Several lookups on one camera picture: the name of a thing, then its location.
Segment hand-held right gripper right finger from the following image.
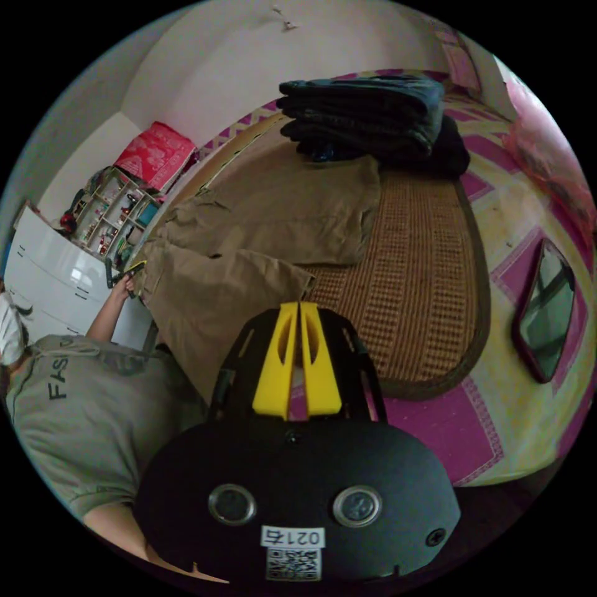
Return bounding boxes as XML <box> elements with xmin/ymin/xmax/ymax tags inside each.
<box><xmin>298</xmin><ymin>302</ymin><xmax>343</xmax><ymax>417</ymax></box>

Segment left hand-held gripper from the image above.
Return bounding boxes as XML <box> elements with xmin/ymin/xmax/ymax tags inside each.
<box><xmin>105</xmin><ymin>257</ymin><xmax>147</xmax><ymax>300</ymax></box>

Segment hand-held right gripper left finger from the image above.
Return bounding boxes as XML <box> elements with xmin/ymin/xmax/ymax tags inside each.
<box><xmin>252</xmin><ymin>302</ymin><xmax>300</xmax><ymax>417</ymax></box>

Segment khaki pants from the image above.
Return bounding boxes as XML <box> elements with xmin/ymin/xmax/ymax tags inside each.
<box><xmin>134</xmin><ymin>154</ymin><xmax>384</xmax><ymax>407</ymax></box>

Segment person's right forearm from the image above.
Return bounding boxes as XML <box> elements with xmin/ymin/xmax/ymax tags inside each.
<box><xmin>83</xmin><ymin>503</ymin><xmax>230</xmax><ymax>585</ymax></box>

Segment person's left forearm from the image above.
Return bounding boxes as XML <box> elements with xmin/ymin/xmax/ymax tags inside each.
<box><xmin>85</xmin><ymin>292</ymin><xmax>129</xmax><ymax>342</ymax></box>

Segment person's left hand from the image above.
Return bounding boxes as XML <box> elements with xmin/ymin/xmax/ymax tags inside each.
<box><xmin>109</xmin><ymin>275</ymin><xmax>137</xmax><ymax>305</ymax></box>

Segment wooden shelf with small items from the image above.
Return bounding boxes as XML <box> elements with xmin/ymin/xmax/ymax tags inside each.
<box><xmin>59</xmin><ymin>165</ymin><xmax>165</xmax><ymax>263</ymax></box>

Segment white drawer cupboard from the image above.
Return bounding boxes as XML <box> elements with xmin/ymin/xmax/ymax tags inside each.
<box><xmin>3</xmin><ymin>205</ymin><xmax>155</xmax><ymax>351</ymax></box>

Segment red patterned carton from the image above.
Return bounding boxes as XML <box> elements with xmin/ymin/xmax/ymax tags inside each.
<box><xmin>113</xmin><ymin>121</ymin><xmax>197</xmax><ymax>193</ymax></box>

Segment bed with woven mat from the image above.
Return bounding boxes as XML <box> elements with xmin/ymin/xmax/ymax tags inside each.
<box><xmin>139</xmin><ymin>68</ymin><xmax>594</xmax><ymax>489</ymax></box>

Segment person's body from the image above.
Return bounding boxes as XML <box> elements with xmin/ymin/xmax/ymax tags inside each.
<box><xmin>0</xmin><ymin>288</ymin><xmax>211</xmax><ymax>523</ymax></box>

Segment dark red-cased phone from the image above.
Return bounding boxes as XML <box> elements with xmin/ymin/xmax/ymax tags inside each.
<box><xmin>511</xmin><ymin>237</ymin><xmax>577</xmax><ymax>384</ymax></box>

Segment pile of clothes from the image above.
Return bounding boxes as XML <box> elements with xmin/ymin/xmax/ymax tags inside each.
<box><xmin>277</xmin><ymin>76</ymin><xmax>471</xmax><ymax>178</ymax></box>

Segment pink plastic bag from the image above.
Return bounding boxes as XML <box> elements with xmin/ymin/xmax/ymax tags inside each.
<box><xmin>505</xmin><ymin>79</ymin><xmax>597</xmax><ymax>239</ymax></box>

